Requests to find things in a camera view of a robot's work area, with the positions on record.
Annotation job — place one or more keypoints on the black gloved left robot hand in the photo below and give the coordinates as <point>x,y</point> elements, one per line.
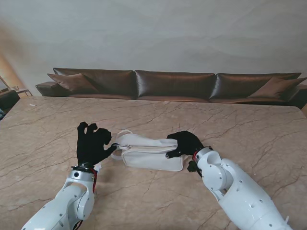
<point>91,146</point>

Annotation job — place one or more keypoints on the light wooden side table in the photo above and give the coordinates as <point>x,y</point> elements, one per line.
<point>24,91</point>

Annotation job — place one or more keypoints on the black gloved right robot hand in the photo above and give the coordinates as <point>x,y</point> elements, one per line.
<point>187,143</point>

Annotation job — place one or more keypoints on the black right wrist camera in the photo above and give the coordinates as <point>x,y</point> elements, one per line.
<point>192,166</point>

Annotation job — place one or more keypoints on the large torn white paper scrap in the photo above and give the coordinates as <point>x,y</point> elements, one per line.
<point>99,167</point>

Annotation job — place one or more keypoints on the brown sofa pillow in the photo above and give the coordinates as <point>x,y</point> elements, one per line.
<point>74,82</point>
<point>275,87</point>

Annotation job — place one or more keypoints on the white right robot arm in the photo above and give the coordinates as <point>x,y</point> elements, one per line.
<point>237,189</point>

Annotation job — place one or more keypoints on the dark armchair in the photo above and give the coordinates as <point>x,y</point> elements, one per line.
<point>8,99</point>

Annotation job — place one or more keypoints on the brown leather sofa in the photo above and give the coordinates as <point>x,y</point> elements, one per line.
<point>172,83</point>

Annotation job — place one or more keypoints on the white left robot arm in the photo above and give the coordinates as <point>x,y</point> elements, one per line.
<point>64,201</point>

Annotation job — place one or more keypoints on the cream white cosmetics bag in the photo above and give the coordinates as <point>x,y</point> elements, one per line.
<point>153,155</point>

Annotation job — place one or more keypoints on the white zip tie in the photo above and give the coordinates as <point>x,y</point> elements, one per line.
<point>286,219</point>

